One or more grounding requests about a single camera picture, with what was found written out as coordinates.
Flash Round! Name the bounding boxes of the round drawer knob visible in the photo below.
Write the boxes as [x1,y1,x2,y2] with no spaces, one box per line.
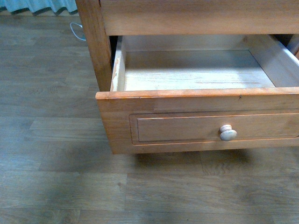
[219,125,237,141]

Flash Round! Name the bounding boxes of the white cable on floor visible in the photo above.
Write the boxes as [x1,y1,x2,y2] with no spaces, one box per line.
[70,21,86,41]

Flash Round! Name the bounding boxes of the light blue curtain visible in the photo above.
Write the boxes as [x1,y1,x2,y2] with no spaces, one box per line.
[0,0,78,15]

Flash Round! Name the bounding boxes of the wooden drawer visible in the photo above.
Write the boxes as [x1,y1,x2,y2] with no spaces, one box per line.
[96,35,299,154]

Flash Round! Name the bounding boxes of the light wooden nightstand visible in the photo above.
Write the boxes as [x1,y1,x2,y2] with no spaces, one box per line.
[75,0,299,92]

